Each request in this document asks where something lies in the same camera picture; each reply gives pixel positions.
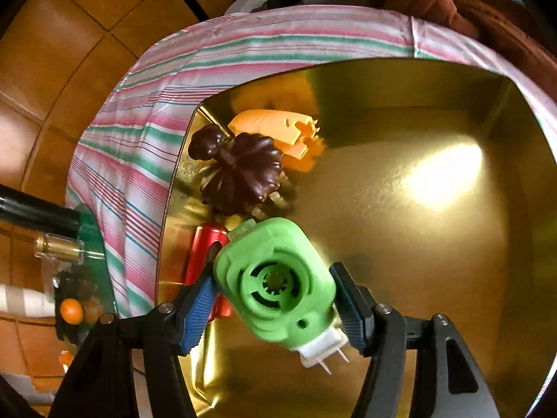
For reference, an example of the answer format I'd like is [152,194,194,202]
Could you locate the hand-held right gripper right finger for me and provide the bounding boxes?
[328,262,505,418]

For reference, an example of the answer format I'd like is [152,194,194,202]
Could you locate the brown quilted cloth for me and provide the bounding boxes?
[370,0,557,96]

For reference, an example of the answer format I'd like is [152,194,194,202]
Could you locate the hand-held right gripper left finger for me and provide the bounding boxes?
[49,244,223,418]

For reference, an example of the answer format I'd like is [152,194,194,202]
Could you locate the red metallic object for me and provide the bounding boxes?
[185,223,233,318]

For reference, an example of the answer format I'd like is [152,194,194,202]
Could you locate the black tube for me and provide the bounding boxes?
[0,184,81,237]

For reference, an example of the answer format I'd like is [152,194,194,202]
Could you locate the small orange fruit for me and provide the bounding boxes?
[60,298,84,325]

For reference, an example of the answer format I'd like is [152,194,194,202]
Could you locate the striped bedsheet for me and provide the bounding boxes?
[65,4,557,418]

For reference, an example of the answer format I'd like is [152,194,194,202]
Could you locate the orange plastic piece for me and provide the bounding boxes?
[228,109,320,162]

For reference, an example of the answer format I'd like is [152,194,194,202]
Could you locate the black holder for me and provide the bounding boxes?
[54,271,103,342]

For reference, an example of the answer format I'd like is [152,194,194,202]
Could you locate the green glass round table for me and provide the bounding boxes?
[52,202,118,353]

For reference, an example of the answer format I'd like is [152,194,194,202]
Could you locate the gold tin box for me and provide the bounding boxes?
[154,57,557,418]

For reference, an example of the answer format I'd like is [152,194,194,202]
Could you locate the green plug-in device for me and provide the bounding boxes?
[213,218,351,375]

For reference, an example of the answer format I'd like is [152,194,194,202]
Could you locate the dark brown flower-shaped ornament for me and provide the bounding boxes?
[189,124,285,218]

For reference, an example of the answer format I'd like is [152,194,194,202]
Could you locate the glass bottle with gold cap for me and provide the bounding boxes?
[34,233,85,264]

